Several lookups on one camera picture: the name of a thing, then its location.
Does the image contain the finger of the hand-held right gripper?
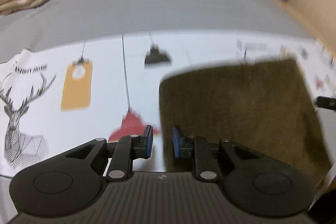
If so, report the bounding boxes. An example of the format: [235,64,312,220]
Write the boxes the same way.
[316,96,336,111]

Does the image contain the grey printed bed sheet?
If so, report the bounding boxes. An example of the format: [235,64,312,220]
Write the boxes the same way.
[0,0,336,224]

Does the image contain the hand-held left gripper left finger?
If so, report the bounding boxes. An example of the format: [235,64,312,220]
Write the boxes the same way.
[62,125,154,183]

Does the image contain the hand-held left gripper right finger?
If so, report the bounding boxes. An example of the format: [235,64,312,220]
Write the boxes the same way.
[172,126,265,182]

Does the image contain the olive green ribbed pants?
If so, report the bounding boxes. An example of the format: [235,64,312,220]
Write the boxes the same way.
[159,57,333,189]

